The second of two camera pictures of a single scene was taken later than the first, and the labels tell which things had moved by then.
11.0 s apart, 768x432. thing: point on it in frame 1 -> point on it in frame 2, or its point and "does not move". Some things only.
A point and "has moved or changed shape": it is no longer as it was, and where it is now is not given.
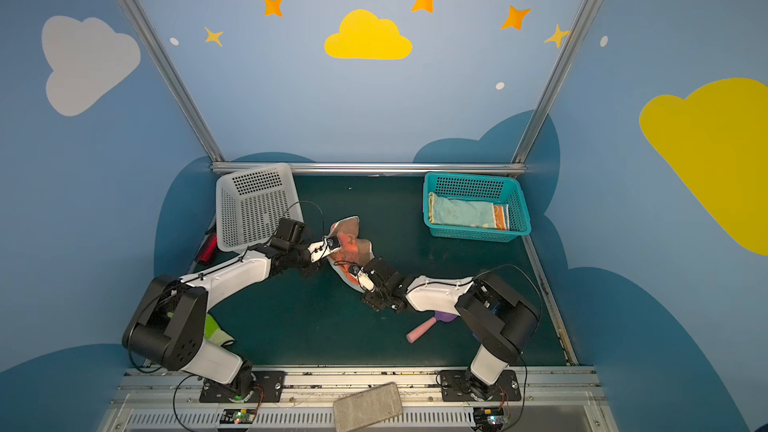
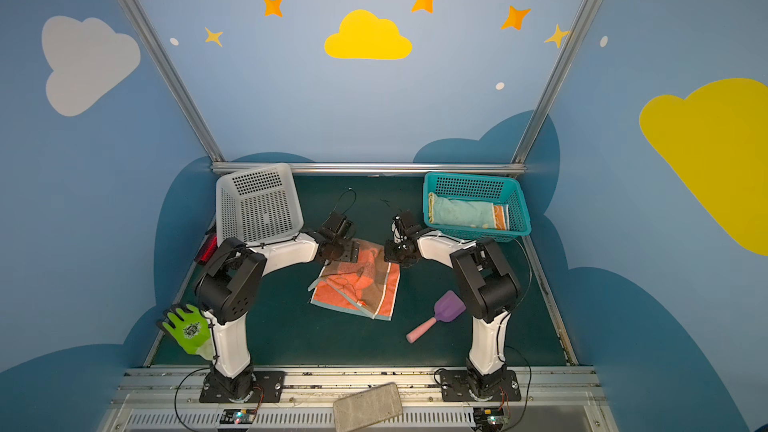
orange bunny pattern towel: [501, 217] does not move
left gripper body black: [318, 250] -> [342, 251]
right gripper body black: [370, 286] -> [399, 252]
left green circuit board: [237, 416] does not move
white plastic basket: [251, 202] does not move
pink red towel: [355, 250] has moved or changed shape
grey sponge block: [364, 410] does not move
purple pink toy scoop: [421, 329] does not move
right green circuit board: [489, 417] does not move
